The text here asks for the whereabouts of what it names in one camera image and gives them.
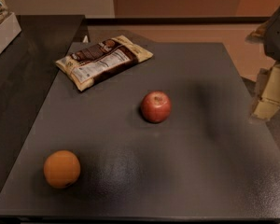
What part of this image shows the white gripper with vent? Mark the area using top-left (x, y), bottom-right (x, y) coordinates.
top-left (251, 7), bottom-right (280, 120)

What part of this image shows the orange fruit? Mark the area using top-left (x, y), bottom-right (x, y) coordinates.
top-left (43, 150), bottom-right (81, 189)

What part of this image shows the brown chip bag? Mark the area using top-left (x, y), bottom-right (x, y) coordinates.
top-left (55, 35), bottom-right (153, 91)

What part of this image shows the red apple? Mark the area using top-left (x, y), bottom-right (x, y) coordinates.
top-left (140, 91), bottom-right (172, 123)

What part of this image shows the white box at left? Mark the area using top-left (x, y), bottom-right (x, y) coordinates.
top-left (0, 12), bottom-right (21, 55)

